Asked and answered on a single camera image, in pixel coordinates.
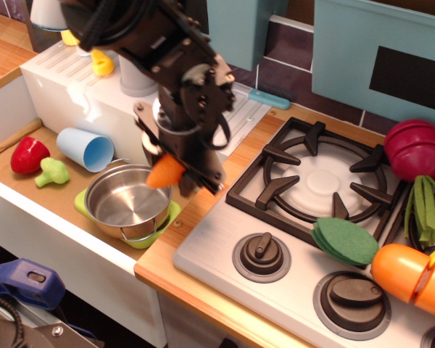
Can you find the blue plastic clamp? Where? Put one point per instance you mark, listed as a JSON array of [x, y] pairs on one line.
[[31, 284]]

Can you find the teal small handle piece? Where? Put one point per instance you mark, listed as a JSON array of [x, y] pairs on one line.
[[269, 99]]

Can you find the grey toy faucet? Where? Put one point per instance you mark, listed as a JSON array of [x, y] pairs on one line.
[[133, 82]]

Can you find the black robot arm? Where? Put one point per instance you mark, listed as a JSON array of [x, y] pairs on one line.
[[194, 83]]

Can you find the black gripper with plate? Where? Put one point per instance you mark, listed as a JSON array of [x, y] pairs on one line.
[[203, 168]]

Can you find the left black stove knob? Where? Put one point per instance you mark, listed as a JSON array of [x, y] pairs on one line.
[[261, 258]]

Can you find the yellow toy corn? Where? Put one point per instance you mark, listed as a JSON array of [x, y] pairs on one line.
[[68, 38]]

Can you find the green pot trivet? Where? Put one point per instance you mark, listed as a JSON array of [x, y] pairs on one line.
[[142, 243]]

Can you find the stainless steel pot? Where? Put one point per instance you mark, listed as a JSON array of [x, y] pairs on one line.
[[123, 206]]

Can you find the large orange toy carrot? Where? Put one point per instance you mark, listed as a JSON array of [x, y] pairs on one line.
[[407, 274]]

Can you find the light blue plastic cup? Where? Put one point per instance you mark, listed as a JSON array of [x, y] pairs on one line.
[[89, 150]]

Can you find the dark red toy onion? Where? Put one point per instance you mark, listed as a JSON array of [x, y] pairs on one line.
[[410, 148]]

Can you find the small orange plastic carrot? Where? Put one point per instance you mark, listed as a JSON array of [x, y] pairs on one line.
[[165, 172]]

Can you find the green toy broccoli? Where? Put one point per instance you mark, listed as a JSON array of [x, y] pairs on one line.
[[53, 171]]

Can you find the red toy pepper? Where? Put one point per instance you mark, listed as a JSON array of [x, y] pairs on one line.
[[27, 156]]

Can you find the middle black stove knob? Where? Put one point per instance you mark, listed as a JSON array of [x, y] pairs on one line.
[[352, 306]]

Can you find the green felt carrot leaves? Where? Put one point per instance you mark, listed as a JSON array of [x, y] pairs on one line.
[[344, 241]]

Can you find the yellow toy pear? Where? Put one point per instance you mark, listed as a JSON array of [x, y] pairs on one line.
[[102, 64]]

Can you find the green felt onion stalks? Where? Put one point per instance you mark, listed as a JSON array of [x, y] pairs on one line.
[[419, 219]]

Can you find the teal cabinet panel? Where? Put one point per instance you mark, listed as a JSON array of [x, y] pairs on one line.
[[375, 57]]

